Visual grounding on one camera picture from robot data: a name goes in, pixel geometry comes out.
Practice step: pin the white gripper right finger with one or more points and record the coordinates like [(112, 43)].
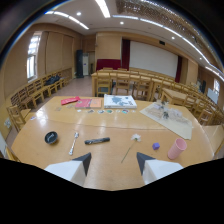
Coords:
[(159, 169)]

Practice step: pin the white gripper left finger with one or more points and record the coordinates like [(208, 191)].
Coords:
[(68, 170)]

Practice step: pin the small purple cube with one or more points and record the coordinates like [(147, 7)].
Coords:
[(155, 146)]

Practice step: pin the pink plastic cup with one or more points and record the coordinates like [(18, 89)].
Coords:
[(176, 148)]

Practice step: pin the silver metal spoon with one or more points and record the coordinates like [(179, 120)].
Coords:
[(73, 143)]

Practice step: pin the white artificial flower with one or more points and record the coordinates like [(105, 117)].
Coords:
[(132, 143)]

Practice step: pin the black marker pen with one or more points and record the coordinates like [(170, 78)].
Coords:
[(96, 140)]

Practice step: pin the red and orange book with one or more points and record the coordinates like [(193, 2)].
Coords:
[(88, 103)]

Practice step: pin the small wooden side table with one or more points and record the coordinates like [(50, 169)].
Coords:
[(173, 96)]

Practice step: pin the wooden chair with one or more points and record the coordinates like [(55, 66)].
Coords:
[(104, 83), (16, 116), (122, 82), (142, 87)]

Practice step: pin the white printed book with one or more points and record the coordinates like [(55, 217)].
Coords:
[(119, 101)]

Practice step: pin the black bag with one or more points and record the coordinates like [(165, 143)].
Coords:
[(52, 80)]

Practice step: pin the long wooden table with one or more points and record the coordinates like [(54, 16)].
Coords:
[(130, 81)]

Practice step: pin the black tall cabinet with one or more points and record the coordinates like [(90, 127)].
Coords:
[(79, 63)]

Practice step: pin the white projection screen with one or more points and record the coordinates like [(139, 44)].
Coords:
[(153, 59)]

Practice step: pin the dark red curtain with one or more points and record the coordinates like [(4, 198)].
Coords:
[(125, 54)]

